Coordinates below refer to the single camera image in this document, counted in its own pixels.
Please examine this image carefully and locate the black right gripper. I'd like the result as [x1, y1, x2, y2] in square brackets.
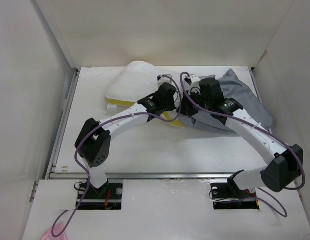
[176, 89, 211, 117]

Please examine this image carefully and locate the white pillow with yellow edge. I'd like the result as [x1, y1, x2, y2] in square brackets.
[104, 60, 193, 128]

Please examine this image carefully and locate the grey pillowcase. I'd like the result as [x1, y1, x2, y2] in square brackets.
[179, 68, 274, 137]

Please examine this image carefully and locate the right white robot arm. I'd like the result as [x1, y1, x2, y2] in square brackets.
[180, 75, 305, 197]

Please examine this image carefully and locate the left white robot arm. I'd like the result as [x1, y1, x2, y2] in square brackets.
[75, 82, 181, 199]

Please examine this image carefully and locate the pink plastic bag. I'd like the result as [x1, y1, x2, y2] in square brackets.
[41, 222, 67, 240]

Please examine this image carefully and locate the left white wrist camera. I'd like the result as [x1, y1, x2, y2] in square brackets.
[157, 74, 172, 87]

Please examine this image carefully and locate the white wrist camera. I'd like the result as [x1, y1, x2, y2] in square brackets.
[157, 74, 172, 87]
[184, 75, 201, 89]

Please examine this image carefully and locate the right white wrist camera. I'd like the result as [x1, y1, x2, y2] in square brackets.
[184, 75, 201, 89]

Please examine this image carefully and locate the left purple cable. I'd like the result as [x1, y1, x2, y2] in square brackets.
[51, 74, 182, 238]

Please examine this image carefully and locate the purple cable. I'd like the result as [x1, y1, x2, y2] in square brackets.
[51, 74, 182, 238]
[179, 71, 305, 218]

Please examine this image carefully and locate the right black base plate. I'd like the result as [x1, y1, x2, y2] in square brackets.
[209, 182, 259, 210]

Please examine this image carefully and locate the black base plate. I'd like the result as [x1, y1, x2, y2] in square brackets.
[209, 182, 259, 210]
[74, 182, 123, 211]

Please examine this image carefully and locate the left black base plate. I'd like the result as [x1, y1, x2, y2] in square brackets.
[74, 182, 123, 211]

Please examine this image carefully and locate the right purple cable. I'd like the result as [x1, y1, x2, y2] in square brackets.
[179, 71, 305, 218]

